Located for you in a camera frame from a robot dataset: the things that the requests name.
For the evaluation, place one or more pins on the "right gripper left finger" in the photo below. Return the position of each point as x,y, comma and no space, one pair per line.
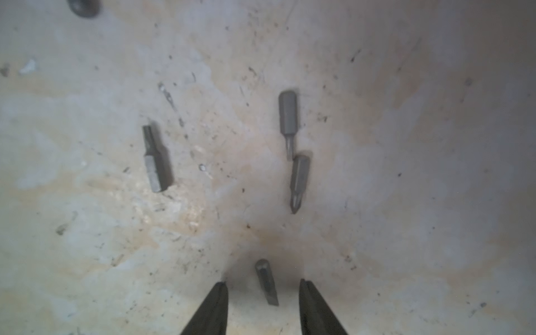
211,318

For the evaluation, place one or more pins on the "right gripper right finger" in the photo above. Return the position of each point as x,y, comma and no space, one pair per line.
316,317

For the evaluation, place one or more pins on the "screwdriver bit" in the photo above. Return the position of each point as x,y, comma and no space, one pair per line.
299,180
85,8
267,283
288,120
154,162

